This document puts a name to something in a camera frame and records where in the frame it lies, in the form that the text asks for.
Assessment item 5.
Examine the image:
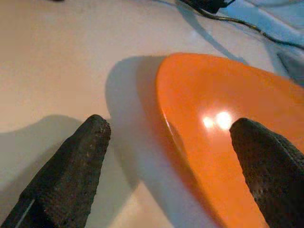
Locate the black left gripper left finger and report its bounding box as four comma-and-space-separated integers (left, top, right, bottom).
0, 114, 112, 228

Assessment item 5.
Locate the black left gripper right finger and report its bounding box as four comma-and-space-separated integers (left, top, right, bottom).
229, 117, 304, 228

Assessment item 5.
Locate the orange plastic bowl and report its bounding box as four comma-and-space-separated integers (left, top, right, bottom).
155, 52, 304, 228

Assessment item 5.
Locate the black adapter cable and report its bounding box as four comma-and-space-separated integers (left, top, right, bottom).
197, 7, 304, 51

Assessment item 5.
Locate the black power adapter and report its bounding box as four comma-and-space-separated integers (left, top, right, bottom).
177, 0, 235, 14

